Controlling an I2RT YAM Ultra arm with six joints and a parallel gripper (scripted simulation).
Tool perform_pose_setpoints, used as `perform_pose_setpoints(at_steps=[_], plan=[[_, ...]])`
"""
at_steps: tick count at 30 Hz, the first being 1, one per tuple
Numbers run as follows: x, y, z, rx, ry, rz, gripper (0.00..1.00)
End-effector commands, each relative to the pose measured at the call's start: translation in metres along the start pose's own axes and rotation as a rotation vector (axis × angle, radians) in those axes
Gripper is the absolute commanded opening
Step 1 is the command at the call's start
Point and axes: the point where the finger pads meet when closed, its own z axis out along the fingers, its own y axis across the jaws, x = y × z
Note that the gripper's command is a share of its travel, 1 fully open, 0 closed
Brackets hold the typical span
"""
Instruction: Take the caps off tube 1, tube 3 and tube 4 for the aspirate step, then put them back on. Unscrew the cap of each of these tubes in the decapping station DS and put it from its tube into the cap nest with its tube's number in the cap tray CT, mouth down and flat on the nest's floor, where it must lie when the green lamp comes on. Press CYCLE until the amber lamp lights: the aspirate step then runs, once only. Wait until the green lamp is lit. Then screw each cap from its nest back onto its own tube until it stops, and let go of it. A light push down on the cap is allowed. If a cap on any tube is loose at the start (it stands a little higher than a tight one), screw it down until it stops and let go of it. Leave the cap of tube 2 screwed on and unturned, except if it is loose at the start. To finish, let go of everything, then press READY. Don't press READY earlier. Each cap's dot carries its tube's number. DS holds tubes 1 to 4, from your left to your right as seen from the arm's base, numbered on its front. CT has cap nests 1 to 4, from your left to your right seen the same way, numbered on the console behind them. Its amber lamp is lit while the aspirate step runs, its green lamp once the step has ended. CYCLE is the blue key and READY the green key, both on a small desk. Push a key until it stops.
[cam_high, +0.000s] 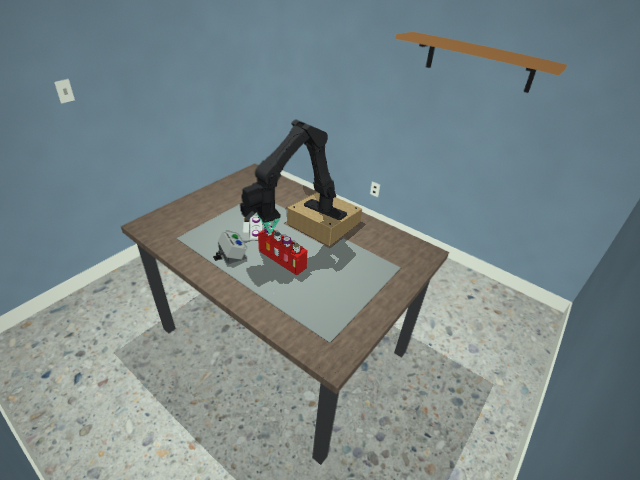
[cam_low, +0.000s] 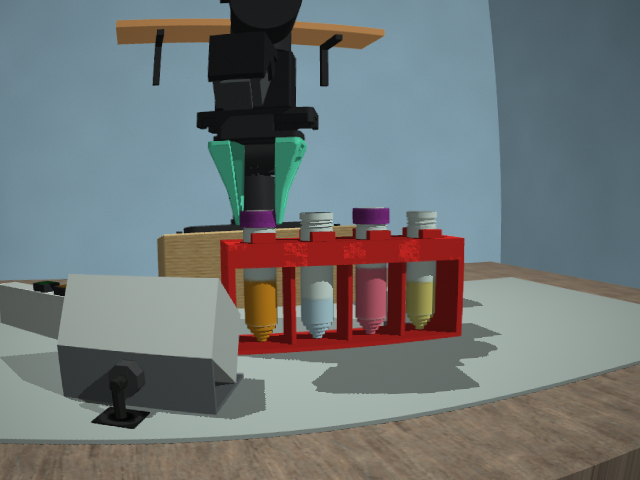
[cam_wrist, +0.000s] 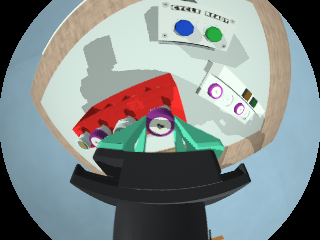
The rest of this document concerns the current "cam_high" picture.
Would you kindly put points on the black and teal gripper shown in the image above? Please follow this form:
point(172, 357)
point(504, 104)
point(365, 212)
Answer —
point(274, 217)

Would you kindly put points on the pale grey flat mat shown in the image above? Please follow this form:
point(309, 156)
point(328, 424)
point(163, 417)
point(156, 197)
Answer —
point(336, 285)

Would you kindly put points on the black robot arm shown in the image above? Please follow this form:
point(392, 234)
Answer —
point(264, 189)

